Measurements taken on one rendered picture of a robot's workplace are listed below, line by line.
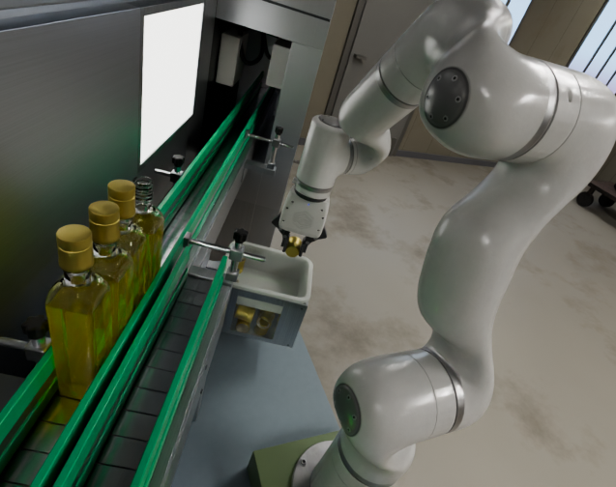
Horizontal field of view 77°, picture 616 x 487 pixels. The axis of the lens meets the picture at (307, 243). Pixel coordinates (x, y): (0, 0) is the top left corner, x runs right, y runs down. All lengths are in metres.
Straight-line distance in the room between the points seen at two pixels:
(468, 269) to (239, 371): 0.75
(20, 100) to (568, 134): 0.60
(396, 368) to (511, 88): 0.35
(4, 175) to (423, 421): 0.59
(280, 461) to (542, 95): 0.77
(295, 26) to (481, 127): 1.17
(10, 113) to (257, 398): 0.78
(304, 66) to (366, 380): 1.19
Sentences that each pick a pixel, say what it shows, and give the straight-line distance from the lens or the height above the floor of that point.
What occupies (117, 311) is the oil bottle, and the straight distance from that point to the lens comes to 0.61.
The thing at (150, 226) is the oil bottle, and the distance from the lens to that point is 0.65.
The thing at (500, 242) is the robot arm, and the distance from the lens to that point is 0.46.
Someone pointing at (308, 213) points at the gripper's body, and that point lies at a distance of 0.86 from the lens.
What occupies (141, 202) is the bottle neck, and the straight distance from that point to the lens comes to 0.64.
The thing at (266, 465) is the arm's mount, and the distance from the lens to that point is 0.90.
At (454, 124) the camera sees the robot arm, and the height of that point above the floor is 1.55.
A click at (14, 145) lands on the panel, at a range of 0.60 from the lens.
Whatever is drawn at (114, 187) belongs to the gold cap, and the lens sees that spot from 0.58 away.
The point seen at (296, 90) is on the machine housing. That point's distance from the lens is 1.53.
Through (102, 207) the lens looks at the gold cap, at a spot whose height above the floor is 1.33.
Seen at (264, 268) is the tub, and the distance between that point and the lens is 1.07.
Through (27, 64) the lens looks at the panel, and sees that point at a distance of 0.60.
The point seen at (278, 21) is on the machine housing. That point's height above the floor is 1.45.
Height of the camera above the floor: 1.63
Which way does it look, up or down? 34 degrees down
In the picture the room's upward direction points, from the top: 19 degrees clockwise
